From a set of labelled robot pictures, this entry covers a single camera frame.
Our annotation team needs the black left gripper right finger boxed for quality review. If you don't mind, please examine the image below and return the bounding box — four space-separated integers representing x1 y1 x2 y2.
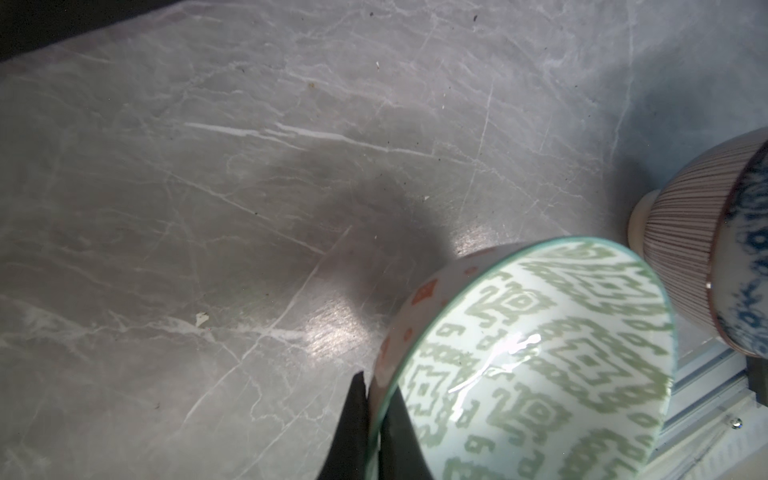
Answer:
379 388 433 480

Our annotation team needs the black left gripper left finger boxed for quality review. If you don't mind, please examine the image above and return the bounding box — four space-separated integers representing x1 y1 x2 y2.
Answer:
317 371 369 480

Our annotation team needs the green white patterned bowl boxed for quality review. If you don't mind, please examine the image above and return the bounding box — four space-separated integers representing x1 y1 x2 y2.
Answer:
366 237 677 479

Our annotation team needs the blue white floral bowl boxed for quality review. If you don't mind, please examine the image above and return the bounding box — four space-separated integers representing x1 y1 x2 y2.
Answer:
627 128 767 358

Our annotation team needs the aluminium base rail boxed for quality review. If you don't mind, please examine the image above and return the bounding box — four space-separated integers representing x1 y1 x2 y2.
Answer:
640 340 767 479

